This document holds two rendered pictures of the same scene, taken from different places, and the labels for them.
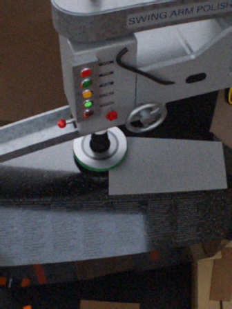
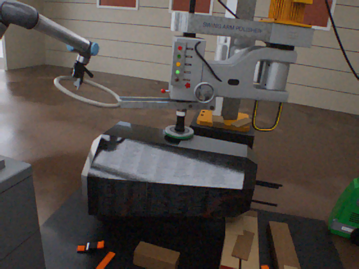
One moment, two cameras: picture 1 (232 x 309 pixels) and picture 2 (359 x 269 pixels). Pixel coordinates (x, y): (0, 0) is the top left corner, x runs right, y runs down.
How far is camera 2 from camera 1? 1.36 m
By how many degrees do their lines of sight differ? 37
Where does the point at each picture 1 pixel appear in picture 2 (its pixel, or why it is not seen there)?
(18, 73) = not seen: hidden behind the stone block
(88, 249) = (156, 175)
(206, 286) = (229, 248)
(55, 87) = not seen: hidden behind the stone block
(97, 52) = (186, 39)
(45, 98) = not seen: hidden behind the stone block
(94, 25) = (188, 20)
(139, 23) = (207, 27)
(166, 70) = (218, 69)
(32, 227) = (129, 156)
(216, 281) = (238, 246)
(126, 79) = (197, 65)
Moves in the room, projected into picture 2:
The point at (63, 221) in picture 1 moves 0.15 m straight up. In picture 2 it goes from (147, 155) to (149, 136)
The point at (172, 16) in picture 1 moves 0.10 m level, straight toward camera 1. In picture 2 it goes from (224, 28) to (220, 27)
